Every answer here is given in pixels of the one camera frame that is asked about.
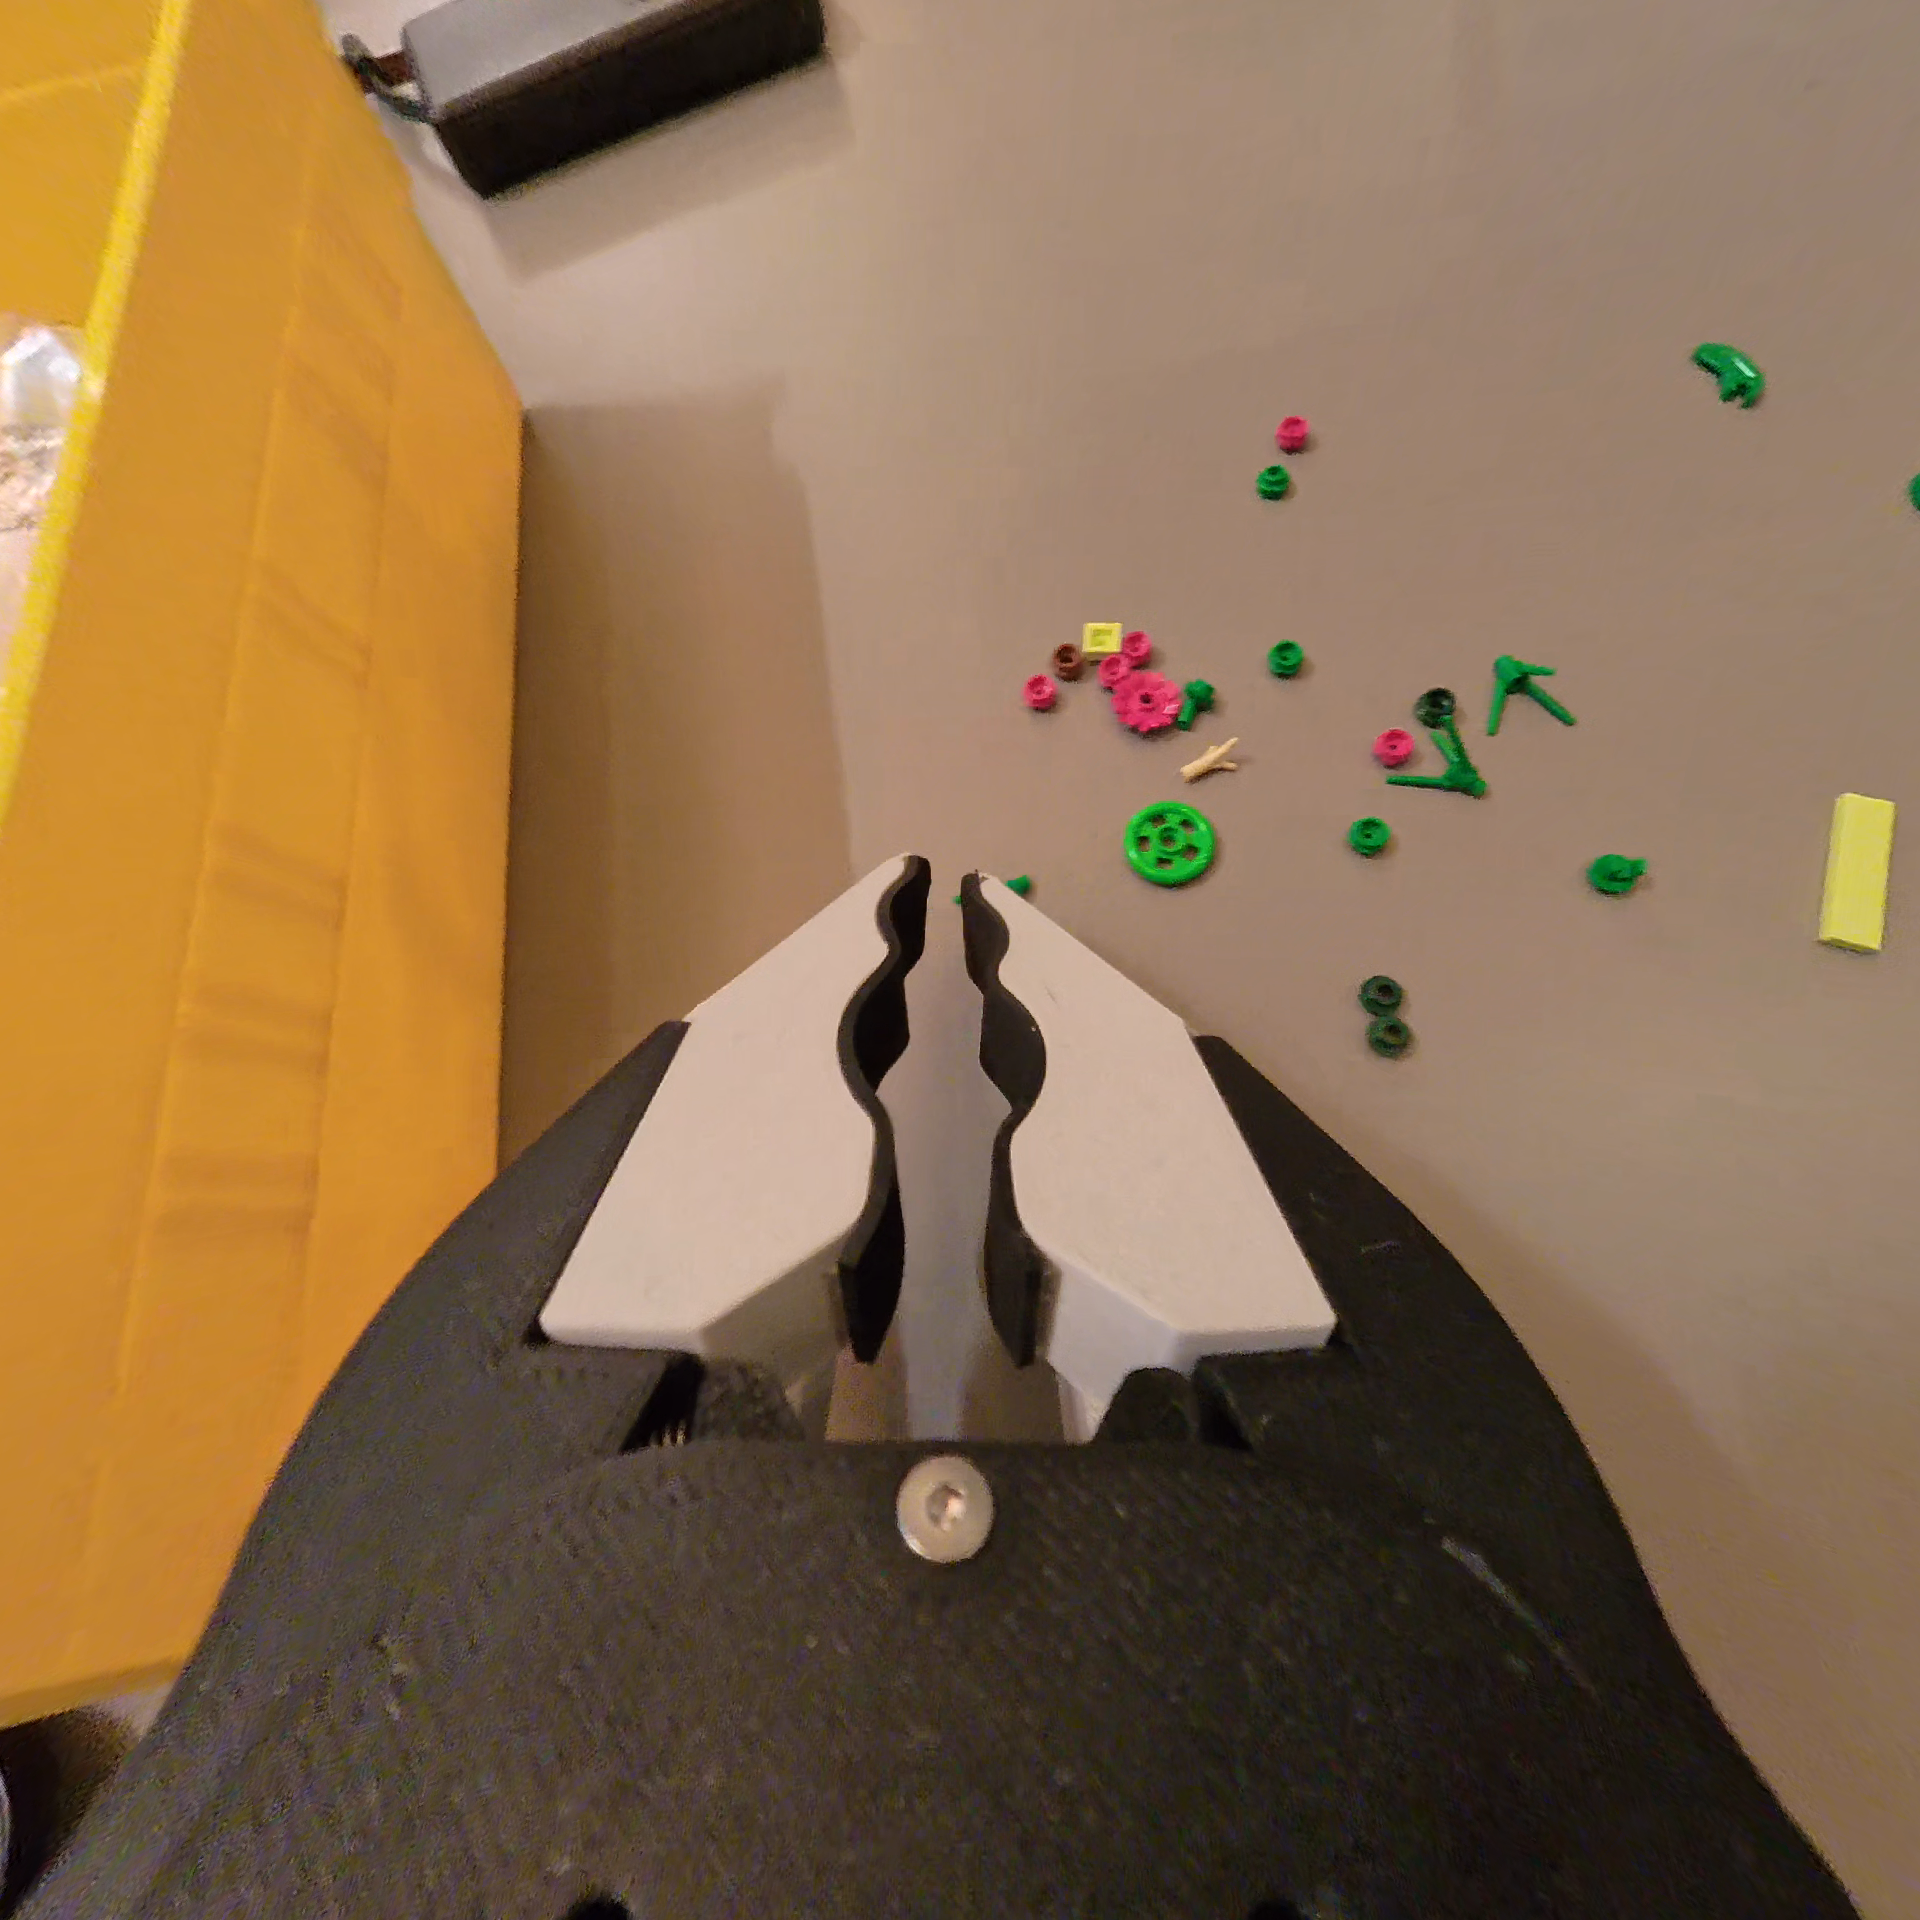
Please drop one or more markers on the group of loose green leaves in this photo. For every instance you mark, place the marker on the group of loose green leaves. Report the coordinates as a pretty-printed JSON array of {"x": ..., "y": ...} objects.
[{"x": 1725, "y": 368}]

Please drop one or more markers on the clear plastic bag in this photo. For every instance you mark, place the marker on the clear plastic bag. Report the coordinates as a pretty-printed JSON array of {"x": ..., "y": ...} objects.
[{"x": 38, "y": 434}]

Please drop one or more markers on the pile of small flower bricks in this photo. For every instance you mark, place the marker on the pile of small flower bricks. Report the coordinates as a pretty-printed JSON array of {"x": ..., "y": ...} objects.
[{"x": 1149, "y": 702}]

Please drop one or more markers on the yellow plastic bin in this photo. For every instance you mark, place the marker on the yellow plastic bin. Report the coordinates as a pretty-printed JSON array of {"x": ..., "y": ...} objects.
[{"x": 300, "y": 825}]

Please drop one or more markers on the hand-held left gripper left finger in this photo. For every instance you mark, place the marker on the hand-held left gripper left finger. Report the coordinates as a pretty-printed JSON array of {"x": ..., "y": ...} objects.
[{"x": 720, "y": 1185}]

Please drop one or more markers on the lime green flat tile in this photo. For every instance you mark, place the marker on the lime green flat tile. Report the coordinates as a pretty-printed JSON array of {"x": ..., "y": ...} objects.
[{"x": 1857, "y": 871}]

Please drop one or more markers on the black flat pad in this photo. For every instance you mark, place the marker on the black flat pad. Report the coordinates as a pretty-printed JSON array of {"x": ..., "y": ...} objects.
[{"x": 630, "y": 74}]

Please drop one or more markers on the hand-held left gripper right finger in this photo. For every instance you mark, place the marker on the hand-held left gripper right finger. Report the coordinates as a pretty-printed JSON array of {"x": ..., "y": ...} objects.
[{"x": 1163, "y": 1185}]

